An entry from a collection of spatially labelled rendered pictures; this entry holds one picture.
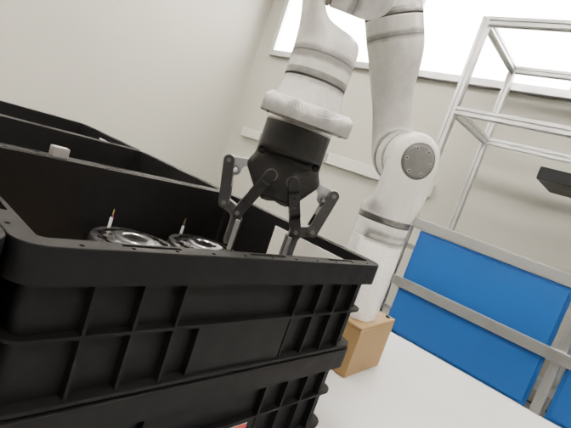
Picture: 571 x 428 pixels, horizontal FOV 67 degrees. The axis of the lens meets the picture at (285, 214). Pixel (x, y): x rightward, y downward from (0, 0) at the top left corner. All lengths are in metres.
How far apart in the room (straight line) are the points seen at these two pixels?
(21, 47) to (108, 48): 0.60
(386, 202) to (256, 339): 0.39
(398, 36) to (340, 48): 0.26
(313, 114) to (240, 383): 0.26
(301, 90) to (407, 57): 0.31
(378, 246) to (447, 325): 1.63
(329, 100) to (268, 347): 0.26
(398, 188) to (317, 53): 0.32
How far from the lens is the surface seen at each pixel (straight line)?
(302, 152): 0.46
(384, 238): 0.74
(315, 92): 0.46
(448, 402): 0.88
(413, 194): 0.74
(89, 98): 3.79
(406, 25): 0.74
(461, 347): 2.33
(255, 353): 0.42
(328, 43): 0.47
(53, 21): 3.66
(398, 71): 0.75
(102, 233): 0.56
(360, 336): 0.75
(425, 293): 2.33
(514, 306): 2.25
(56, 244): 0.27
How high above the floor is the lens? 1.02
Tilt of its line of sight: 7 degrees down
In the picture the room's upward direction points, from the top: 19 degrees clockwise
